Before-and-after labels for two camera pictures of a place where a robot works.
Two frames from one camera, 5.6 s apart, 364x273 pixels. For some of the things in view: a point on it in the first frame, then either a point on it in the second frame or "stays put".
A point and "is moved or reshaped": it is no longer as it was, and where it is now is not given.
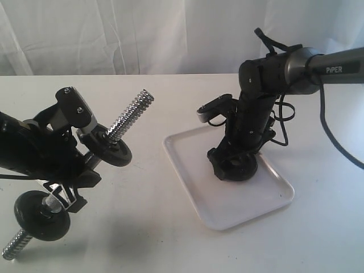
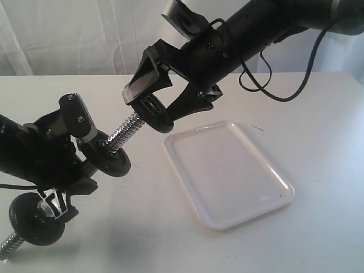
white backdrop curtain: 155,37 stays put
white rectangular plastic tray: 223,203 stays put
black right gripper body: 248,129 -> 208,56
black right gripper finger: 248,160 -> 192,100
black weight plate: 111,151 -> 98,155
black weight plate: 239,166 -> 153,114
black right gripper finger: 218,156 -> 151,75
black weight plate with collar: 41,215 is moved or reshaped
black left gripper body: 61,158 stays put
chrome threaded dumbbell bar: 126,120 -> 13,239
